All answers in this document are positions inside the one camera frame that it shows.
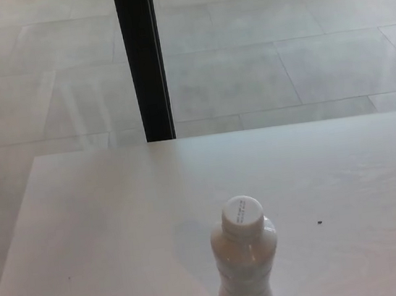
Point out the white screw cap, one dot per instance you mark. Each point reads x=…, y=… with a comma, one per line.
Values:
x=242, y=215

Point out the white plastic bottle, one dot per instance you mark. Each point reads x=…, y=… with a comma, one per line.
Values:
x=248, y=269

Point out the black vertical window post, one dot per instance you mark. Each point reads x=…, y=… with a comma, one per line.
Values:
x=144, y=60

